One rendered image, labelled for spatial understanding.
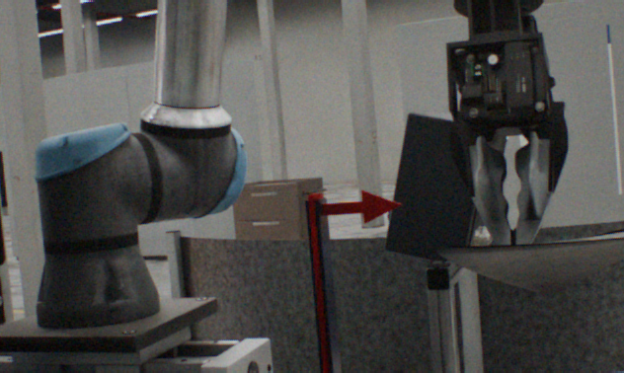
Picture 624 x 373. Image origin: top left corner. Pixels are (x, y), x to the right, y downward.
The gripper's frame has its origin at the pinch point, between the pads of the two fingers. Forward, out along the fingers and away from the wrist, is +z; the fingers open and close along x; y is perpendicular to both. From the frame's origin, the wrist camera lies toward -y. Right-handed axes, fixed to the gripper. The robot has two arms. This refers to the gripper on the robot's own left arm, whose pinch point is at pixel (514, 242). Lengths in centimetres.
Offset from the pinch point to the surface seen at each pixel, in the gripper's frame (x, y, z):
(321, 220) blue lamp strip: -12.8, 8.1, -1.0
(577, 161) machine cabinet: -12, -591, -158
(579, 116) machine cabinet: -8, -581, -188
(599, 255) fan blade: 6.2, -3.3, 0.8
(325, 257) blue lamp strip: -12.8, 7.1, 1.5
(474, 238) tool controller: -11, -53, -10
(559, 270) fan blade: 2.9, -5.6, 1.6
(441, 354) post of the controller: -15, -50, 6
